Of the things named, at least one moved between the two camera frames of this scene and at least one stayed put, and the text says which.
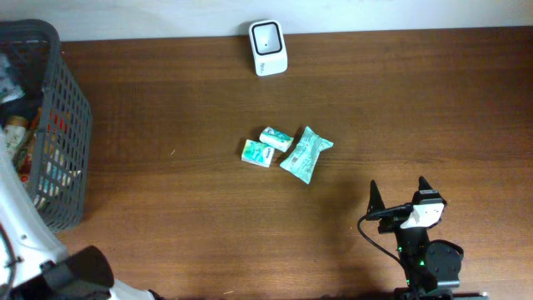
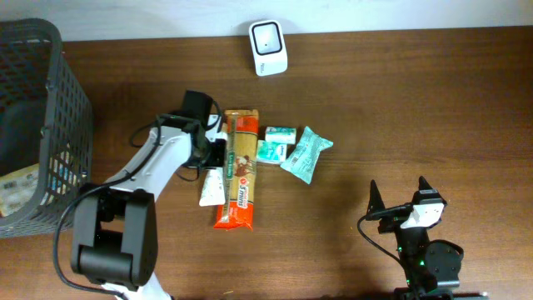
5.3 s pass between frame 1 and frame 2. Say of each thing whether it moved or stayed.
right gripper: stayed
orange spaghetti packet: moved
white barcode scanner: stayed
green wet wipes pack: stayed
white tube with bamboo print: moved
